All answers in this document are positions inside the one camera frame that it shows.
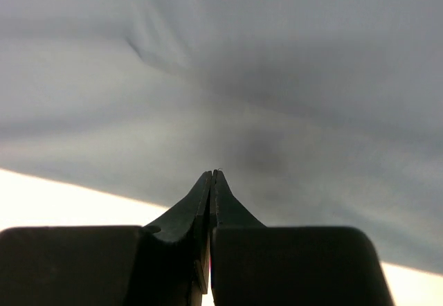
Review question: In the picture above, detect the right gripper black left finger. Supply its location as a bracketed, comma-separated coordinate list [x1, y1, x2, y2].
[123, 171, 212, 305]

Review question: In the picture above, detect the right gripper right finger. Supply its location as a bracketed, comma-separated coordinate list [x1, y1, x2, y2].
[210, 170, 266, 305]

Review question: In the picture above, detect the teal t-shirt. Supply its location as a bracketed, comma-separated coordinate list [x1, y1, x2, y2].
[1, 0, 442, 273]

